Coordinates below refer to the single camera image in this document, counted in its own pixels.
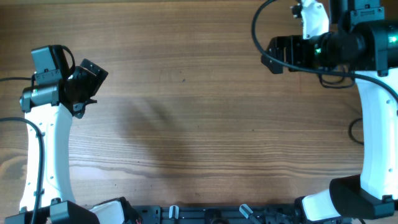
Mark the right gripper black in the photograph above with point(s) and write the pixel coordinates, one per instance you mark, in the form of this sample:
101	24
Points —
293	44

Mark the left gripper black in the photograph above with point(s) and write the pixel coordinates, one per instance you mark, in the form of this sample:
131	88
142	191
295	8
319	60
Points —
94	82

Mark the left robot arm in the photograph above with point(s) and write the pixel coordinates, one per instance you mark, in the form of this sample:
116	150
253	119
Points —
58	93

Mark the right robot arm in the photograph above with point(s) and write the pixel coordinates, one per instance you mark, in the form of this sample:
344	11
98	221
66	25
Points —
349	40

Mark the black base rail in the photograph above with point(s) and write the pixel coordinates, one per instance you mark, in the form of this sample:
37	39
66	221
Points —
268	214

